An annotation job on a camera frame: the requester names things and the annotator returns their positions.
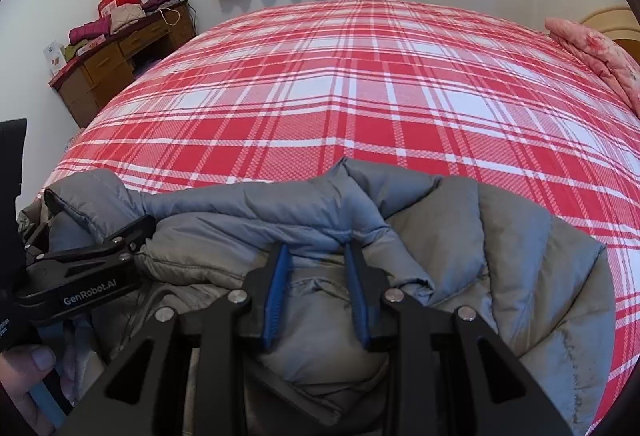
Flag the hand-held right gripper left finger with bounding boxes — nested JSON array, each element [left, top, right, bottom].
[[60, 243, 293, 436]]

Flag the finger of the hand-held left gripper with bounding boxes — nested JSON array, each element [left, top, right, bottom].
[[24, 214, 157, 263]]

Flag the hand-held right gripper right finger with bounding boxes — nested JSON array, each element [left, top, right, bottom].
[[340, 243, 573, 436]]

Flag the grey puffer jacket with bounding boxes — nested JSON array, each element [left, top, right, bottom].
[[17, 157, 617, 436]]

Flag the magenta folded clothes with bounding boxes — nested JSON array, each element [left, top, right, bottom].
[[68, 16, 112, 44]]

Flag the person's left hand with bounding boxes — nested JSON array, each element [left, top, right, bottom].
[[0, 345, 57, 436]]

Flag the brown wooden desk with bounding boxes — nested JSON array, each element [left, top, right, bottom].
[[48, 6, 197, 129]]

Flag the white upright box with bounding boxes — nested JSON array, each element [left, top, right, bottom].
[[44, 42, 67, 69]]

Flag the bed with red plaid sheet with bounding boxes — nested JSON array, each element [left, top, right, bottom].
[[30, 0, 640, 436]]

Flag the beige folded cloth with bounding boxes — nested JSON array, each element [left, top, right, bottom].
[[110, 3, 146, 34]]

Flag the pink floral folded quilt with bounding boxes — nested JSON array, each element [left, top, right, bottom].
[[544, 17, 640, 117]]

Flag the wooden headboard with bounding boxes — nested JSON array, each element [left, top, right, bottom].
[[580, 6, 640, 42]]

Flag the white cable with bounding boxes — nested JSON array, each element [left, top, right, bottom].
[[160, 1, 182, 27]]

